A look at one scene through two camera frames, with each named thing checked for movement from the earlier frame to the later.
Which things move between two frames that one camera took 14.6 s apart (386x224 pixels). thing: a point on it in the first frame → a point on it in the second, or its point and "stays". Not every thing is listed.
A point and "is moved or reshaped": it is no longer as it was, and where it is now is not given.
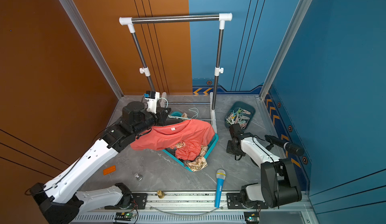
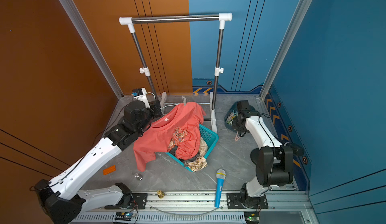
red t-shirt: [189, 135] is moved or reshaped
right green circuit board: [252, 217] stays
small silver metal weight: [139, 177] stays
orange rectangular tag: [109, 170] stays
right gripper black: [228, 149] → [234, 125]
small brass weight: [161, 194] stays
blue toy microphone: [220, 175] stays
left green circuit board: [124, 216] stays
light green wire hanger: [172, 116] is moved or reshaped
